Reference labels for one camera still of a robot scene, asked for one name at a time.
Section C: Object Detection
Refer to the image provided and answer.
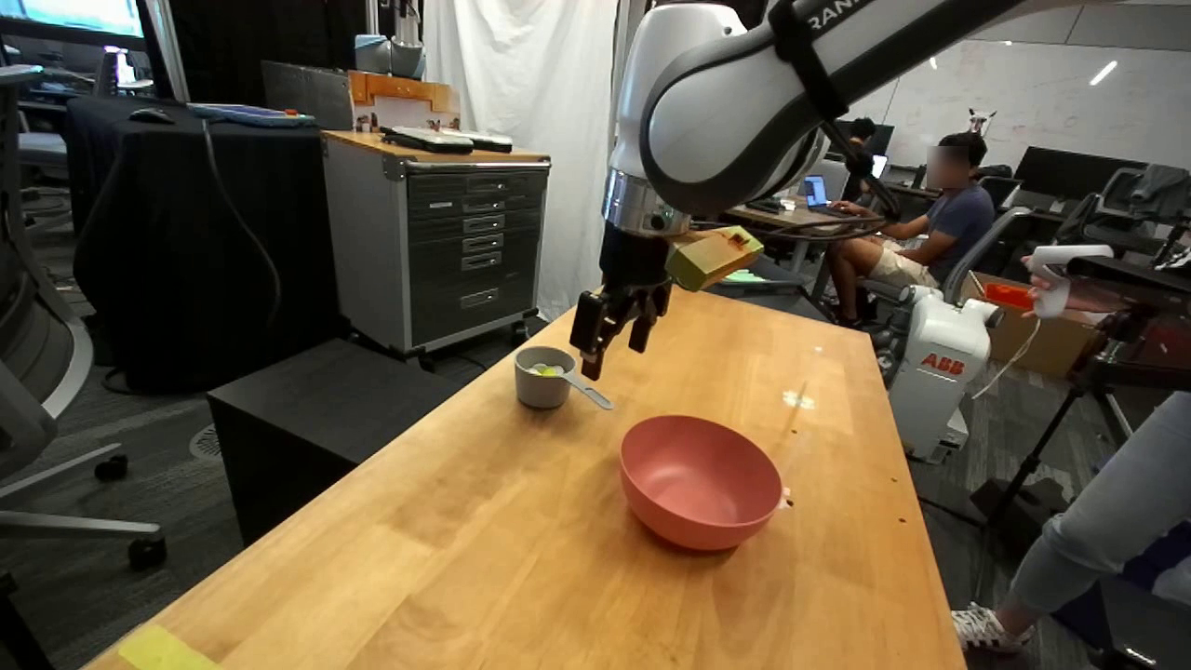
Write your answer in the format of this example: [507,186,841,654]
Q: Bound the white curtain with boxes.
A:
[421,0,646,320]

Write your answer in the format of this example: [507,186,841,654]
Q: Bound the standing person light jeans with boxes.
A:
[949,386,1191,670]

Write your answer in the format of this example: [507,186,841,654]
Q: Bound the black backdrop panel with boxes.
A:
[152,0,377,109]

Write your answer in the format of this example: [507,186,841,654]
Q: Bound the grey measuring cup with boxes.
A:
[508,343,616,417]

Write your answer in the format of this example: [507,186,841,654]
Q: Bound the orange white container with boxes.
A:
[986,276,1070,320]

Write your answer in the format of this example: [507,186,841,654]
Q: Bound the orange wooden box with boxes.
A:
[347,66,461,134]

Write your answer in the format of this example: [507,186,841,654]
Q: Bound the open laptop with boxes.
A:
[797,173,838,213]

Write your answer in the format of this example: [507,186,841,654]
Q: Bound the cardboard box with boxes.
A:
[991,308,1110,385]

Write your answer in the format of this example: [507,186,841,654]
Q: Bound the white ABB robot base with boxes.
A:
[885,280,996,463]

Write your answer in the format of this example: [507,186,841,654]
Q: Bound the computer monitor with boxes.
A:
[0,0,149,46]

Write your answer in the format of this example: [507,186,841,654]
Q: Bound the grey office chair with wheels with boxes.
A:
[0,66,171,572]

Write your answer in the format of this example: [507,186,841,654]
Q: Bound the black tripod stand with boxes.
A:
[980,349,1191,524]

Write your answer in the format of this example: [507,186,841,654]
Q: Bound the low black box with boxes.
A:
[204,329,532,548]

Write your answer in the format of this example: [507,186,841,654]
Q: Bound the yellow tape strip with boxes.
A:
[108,622,218,670]

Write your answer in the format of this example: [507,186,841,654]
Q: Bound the grey drawer cabinet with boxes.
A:
[321,125,554,362]

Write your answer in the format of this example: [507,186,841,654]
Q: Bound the blue grey bin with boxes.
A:
[350,31,425,81]

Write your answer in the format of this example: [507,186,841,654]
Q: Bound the black keyboard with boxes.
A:
[377,118,516,155]

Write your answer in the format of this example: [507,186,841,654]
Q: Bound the seated person blue shirt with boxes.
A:
[823,125,1000,329]

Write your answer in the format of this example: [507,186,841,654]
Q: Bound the yellow wrist camera mount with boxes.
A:
[667,225,766,297]

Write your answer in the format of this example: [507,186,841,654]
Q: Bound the black draped desk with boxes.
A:
[53,93,347,397]

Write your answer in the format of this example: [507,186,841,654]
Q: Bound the pink bowl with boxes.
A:
[616,414,789,557]

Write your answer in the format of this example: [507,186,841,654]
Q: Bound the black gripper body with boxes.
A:
[596,218,680,303]

